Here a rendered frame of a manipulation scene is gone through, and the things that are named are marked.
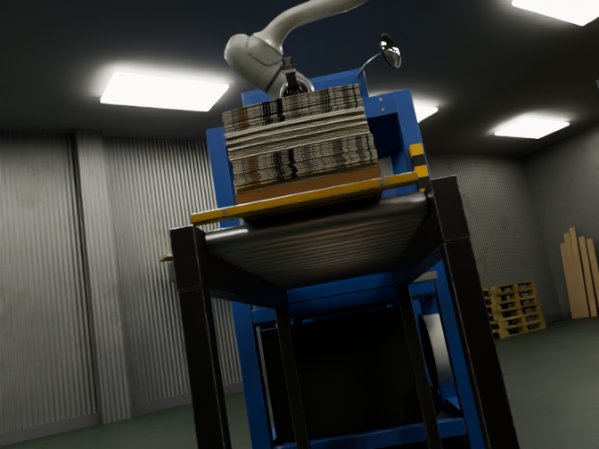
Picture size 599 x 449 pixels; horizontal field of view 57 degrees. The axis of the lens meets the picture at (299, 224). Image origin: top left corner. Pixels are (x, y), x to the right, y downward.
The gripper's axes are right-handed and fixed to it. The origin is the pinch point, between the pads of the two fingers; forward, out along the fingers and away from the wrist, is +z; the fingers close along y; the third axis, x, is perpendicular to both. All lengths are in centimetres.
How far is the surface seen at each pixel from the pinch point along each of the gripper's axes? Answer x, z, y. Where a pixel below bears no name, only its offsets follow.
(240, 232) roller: 14.7, 28.2, 21.7
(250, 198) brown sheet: 11.1, 29.2, 15.1
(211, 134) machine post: 45, -120, 14
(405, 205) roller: -18.4, 28.7, 22.4
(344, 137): -9.1, 25.6, 7.5
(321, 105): -5.9, 21.3, 0.9
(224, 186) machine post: 42, -108, 37
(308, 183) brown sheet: -0.7, 29.0, 14.5
